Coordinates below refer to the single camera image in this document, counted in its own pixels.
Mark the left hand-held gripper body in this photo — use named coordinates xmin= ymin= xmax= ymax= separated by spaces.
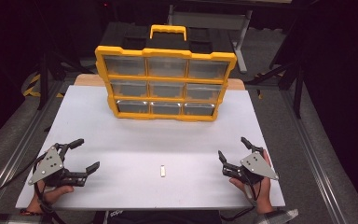
xmin=27 ymin=143 xmax=88 ymax=189

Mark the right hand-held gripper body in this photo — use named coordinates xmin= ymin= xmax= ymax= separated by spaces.
xmin=222 ymin=144 xmax=280 ymax=187

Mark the clear plastic drawer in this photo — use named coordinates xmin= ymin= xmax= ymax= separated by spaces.
xmin=183 ymin=102 xmax=216 ymax=117

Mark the yellow storage organizer cabinet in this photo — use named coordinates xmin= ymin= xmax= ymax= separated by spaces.
xmin=94 ymin=23 xmax=238 ymax=122

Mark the person's left hand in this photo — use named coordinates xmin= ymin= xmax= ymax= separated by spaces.
xmin=27 ymin=181 xmax=75 ymax=216

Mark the person's right hand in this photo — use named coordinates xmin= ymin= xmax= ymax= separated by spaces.
xmin=228 ymin=148 xmax=275 ymax=216

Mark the black and yellow hazard tape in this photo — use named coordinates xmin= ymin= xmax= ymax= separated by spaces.
xmin=22 ymin=73 xmax=65 ymax=99

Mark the black tripod stand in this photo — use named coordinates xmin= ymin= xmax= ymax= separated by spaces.
xmin=245 ymin=0 xmax=324 ymax=119
xmin=34 ymin=0 xmax=94 ymax=111

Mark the person's dark clothed body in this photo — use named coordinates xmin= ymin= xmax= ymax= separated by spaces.
xmin=92 ymin=210 xmax=224 ymax=224

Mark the grid of clear drawers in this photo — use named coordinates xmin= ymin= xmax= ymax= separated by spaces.
xmin=103 ymin=55 xmax=231 ymax=117

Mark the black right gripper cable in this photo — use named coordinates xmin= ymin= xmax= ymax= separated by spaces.
xmin=219 ymin=181 xmax=264 ymax=222

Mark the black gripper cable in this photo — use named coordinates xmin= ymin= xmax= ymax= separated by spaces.
xmin=0 ymin=152 xmax=68 ymax=224
xmin=219 ymin=181 xmax=264 ymax=222

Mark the aluminium floor rail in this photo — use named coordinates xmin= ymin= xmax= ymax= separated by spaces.
xmin=0 ymin=79 xmax=67 ymax=220
xmin=280 ymin=89 xmax=347 ymax=224

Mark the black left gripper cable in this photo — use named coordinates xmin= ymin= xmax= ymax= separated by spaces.
xmin=0 ymin=152 xmax=68 ymax=224

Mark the red bracelet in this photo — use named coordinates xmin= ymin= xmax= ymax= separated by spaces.
xmin=19 ymin=209 xmax=44 ymax=217

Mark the grey metal desk frame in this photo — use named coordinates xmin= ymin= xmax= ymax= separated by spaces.
xmin=167 ymin=0 xmax=293 ymax=75

